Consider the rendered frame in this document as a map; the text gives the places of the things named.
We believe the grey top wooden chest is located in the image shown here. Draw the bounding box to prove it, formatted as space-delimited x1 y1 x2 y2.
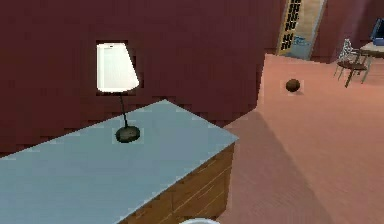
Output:
0 99 240 224

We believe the white shade table lamp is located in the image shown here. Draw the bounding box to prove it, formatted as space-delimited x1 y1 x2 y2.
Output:
96 42 142 144

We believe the brown ball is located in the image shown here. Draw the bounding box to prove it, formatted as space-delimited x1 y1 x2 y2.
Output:
285 78 301 93

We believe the white round object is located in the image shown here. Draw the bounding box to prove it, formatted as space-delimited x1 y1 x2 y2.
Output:
179 217 222 224

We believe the tan room door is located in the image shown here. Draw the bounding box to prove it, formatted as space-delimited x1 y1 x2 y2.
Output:
275 0 328 61

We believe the dark wooden chair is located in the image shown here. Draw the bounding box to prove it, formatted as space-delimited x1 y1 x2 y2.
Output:
333 38 372 89

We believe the wooden desk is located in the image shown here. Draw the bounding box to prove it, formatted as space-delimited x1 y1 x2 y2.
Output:
359 41 384 84

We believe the blue laptop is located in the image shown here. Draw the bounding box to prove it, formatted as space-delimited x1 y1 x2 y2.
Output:
369 17 384 47

